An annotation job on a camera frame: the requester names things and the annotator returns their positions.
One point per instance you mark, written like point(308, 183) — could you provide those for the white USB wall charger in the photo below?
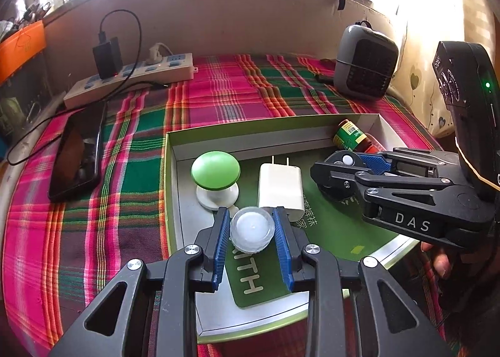
point(279, 185)

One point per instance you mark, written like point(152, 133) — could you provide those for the person's right hand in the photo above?
point(439, 263)

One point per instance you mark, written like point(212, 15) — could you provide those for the black disc with white circles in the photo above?
point(345, 160)

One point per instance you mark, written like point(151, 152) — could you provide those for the black smartphone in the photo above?
point(76, 158)

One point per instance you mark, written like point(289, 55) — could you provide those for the white power strip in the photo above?
point(172, 68)

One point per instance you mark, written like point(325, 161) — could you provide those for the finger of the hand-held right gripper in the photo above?
point(373, 160)
point(390, 181)

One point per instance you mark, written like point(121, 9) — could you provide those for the clear round jar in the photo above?
point(252, 230)

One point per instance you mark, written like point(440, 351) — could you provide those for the green cardboard box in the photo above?
point(332, 224)

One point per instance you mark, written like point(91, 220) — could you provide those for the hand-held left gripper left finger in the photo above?
point(220, 247)

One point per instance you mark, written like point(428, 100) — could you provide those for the green bottle with red cap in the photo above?
point(347, 134)

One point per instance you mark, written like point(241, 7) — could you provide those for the grey portable heater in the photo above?
point(367, 64)

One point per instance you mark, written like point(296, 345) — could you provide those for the black power adapter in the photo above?
point(107, 56)

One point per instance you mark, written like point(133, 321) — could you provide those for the green mushroom-shaped knob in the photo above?
point(215, 169)

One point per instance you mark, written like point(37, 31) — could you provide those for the white plug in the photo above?
point(158, 54)

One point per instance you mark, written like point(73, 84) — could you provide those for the clear container with orange rim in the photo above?
point(23, 44)

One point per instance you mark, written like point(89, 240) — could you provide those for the cream curtain with hearts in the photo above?
point(418, 48)

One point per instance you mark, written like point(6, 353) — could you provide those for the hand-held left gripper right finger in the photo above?
point(283, 247)

